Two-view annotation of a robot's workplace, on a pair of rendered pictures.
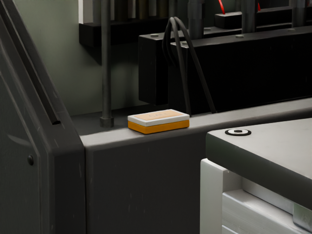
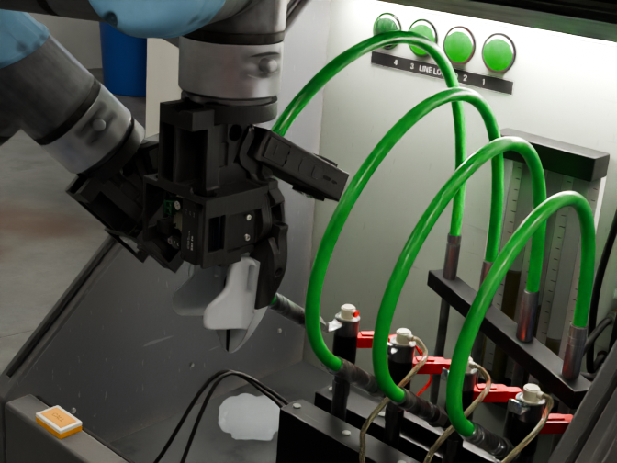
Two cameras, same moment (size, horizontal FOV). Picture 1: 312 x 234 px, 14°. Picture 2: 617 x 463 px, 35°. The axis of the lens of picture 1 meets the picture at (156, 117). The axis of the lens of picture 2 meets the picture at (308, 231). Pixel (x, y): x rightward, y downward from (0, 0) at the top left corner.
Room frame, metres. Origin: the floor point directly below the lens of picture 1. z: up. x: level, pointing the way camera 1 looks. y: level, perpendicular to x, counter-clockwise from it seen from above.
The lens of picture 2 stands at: (1.15, -1.03, 1.57)
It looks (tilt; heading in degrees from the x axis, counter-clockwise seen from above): 20 degrees down; 76
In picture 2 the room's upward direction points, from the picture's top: 4 degrees clockwise
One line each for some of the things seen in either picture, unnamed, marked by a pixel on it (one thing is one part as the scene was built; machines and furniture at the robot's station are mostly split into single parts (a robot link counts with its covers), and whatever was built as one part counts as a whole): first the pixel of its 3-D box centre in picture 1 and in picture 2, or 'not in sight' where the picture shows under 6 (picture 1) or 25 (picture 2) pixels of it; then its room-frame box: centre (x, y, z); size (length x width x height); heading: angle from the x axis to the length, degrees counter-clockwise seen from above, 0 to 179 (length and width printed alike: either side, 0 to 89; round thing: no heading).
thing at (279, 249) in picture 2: not in sight; (257, 253); (1.28, -0.33, 1.29); 0.05 x 0.02 x 0.09; 124
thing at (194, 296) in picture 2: not in sight; (203, 297); (1.24, -0.31, 1.25); 0.06 x 0.03 x 0.09; 34
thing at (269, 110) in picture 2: not in sight; (218, 175); (1.24, -0.33, 1.35); 0.09 x 0.08 x 0.12; 34
